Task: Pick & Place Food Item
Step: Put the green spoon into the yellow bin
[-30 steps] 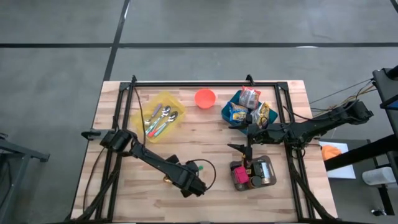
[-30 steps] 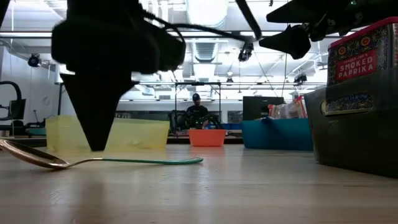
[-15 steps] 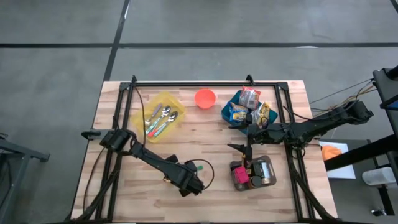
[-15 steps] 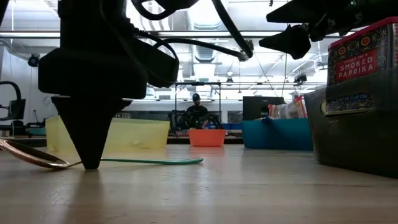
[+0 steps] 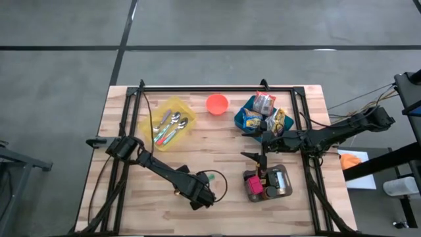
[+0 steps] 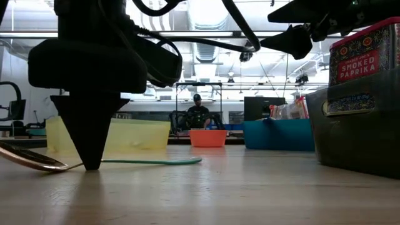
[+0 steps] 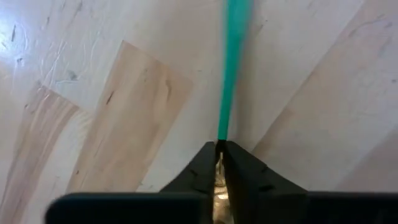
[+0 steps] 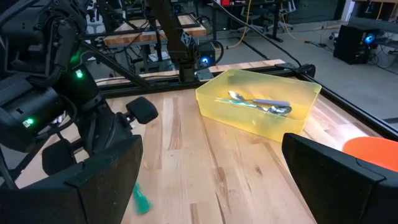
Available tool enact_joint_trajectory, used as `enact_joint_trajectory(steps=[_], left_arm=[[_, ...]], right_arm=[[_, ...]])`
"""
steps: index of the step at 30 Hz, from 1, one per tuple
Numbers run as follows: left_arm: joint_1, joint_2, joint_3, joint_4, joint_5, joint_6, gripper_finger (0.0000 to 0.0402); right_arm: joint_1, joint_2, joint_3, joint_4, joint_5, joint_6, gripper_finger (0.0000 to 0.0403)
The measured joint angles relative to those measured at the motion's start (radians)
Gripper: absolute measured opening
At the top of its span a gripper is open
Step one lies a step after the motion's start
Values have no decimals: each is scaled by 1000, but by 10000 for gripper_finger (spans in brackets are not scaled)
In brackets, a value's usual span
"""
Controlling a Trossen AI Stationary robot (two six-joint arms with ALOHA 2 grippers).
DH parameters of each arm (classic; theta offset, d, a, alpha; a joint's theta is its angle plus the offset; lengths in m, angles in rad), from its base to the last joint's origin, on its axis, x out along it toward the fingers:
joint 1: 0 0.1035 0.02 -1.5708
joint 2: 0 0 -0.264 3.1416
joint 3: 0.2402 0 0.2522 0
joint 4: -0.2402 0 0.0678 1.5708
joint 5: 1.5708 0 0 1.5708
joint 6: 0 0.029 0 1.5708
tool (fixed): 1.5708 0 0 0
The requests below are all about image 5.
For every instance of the yellow translucent plastic bin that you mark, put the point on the yellow translucent plastic bin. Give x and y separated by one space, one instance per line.
187 107

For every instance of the white paper sheet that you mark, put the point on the white paper sheet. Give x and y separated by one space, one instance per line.
361 181

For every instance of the black equipment cart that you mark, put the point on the black equipment cart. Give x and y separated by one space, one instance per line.
409 95

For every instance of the grey plastic caddy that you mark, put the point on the grey plastic caddy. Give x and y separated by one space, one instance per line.
250 197

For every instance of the red and silver snack bag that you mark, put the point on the red and silver snack bag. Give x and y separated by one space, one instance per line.
263 102

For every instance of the teal blue plastic tray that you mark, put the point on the teal blue plastic tray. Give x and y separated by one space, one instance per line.
289 121

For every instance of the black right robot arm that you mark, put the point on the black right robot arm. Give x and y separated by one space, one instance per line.
345 130

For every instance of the small black floor object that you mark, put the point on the small black floor object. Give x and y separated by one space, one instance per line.
399 224

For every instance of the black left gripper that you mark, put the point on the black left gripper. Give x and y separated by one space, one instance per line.
197 191

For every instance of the black table clamp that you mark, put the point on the black table clamp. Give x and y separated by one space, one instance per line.
142 83
264 84

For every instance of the black aluminium table frame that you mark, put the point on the black aluminium table frame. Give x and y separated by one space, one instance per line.
213 89

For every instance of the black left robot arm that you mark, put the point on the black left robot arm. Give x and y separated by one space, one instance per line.
158 166

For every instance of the blue and yellow snack bag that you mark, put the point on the blue and yellow snack bag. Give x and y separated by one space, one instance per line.
252 119

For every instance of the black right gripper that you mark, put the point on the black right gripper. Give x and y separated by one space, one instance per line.
279 141

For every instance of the black diagonal beam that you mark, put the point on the black diagonal beam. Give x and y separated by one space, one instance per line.
385 161

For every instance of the orange cloth lump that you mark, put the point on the orange cloth lump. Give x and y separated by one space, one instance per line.
349 160

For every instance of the yellow and silver snack bag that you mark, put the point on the yellow and silver snack bag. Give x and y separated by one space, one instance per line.
274 118

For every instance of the orange plastic bowl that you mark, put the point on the orange plastic bowl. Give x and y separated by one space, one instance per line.
217 104

